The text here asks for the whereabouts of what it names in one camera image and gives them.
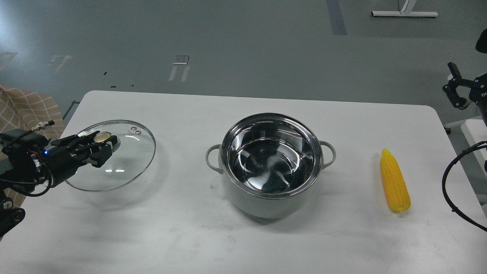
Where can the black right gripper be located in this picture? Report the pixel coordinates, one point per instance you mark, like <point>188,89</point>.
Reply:
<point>478,93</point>

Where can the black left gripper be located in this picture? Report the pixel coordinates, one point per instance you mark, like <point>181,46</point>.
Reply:
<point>89,149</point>

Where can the glass pot lid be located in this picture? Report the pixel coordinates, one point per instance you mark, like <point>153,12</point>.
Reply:
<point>135,153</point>

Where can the yellow corn cob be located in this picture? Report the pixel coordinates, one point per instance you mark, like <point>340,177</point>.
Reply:
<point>393,182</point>

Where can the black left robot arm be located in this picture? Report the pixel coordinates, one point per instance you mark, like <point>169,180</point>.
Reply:
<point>35,164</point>

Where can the white steel cooking pot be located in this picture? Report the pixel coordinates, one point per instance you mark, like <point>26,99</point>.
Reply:
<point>269,164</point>

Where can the white side table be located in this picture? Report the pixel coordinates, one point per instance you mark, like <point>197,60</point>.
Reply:
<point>463,134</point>

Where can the checkered beige cloth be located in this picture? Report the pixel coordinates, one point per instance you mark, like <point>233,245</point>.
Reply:
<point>24,109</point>

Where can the white desk leg base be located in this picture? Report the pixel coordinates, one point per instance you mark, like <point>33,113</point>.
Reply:
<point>406,10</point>

